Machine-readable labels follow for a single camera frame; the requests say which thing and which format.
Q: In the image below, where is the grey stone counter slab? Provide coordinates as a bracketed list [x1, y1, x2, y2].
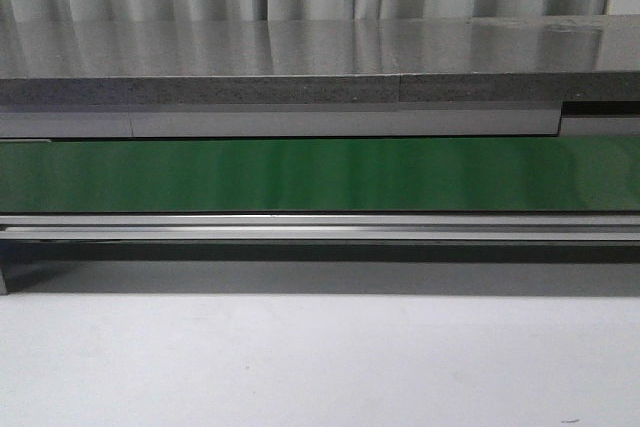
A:
[0, 14, 640, 140]

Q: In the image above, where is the aluminium conveyor frame rail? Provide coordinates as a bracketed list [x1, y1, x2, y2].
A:
[1, 213, 639, 298]

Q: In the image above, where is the green conveyor belt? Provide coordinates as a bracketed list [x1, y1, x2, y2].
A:
[1, 136, 639, 214]

